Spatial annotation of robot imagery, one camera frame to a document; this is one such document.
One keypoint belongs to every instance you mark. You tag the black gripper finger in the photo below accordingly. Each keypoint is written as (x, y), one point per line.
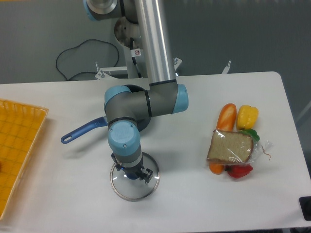
(145, 175)

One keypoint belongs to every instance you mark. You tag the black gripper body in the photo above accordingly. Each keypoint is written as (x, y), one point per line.
(132, 169)

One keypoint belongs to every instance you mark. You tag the glass lid blue knob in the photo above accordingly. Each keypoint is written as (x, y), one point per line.
(132, 188)

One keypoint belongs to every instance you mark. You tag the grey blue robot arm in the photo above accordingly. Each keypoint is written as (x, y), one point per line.
(128, 111)

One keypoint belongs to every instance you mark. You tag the dark blue saucepan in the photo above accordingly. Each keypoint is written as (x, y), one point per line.
(102, 121)

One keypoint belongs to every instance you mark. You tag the orange toy carrot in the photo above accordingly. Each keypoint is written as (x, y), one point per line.
(216, 168)

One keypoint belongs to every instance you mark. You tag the bagged bread slice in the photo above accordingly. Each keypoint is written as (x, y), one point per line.
(236, 148)

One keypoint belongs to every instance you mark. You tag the red toy bell pepper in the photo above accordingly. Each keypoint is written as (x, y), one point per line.
(238, 171)

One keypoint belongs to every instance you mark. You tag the orange toy baguette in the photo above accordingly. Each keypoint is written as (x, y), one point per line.
(227, 117)

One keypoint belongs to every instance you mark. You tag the green toy pepper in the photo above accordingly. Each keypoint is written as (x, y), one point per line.
(253, 133)

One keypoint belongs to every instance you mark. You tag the yellow toy bell pepper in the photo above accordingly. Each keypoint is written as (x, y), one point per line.
(247, 117)

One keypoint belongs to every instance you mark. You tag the yellow plastic basket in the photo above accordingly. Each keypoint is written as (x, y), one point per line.
(20, 125)

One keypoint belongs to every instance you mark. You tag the black object at table corner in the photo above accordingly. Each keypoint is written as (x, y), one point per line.
(305, 204)

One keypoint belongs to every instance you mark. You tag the white table leg bracket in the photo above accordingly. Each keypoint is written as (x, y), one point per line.
(227, 68)

